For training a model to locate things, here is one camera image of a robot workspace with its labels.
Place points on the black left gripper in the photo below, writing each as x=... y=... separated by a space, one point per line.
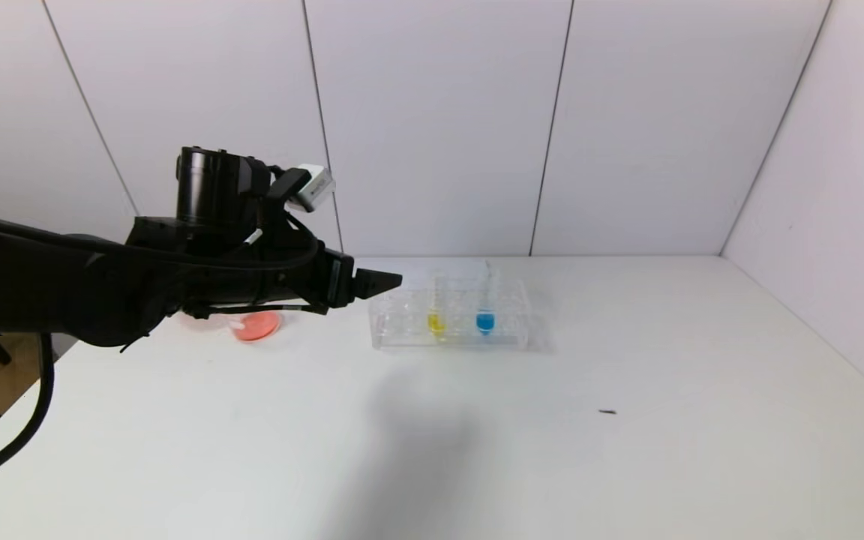
x=339 y=280

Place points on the test tube with yellow pigment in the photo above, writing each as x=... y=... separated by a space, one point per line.
x=436 y=324

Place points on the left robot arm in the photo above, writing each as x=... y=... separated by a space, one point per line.
x=64 y=285

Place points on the test tube with blue pigment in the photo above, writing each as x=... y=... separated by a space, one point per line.
x=485 y=322

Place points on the clear glass beaker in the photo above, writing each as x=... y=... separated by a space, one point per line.
x=256 y=326

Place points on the clear acrylic test tube rack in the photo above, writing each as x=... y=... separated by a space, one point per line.
x=507 y=315

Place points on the white paper sheet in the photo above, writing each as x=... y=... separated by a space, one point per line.
x=447 y=268

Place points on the pink plastic bowl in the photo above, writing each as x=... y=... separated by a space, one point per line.
x=203 y=321

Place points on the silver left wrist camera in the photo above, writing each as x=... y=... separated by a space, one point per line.
x=316 y=187

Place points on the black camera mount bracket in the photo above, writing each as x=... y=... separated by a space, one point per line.
x=286 y=191

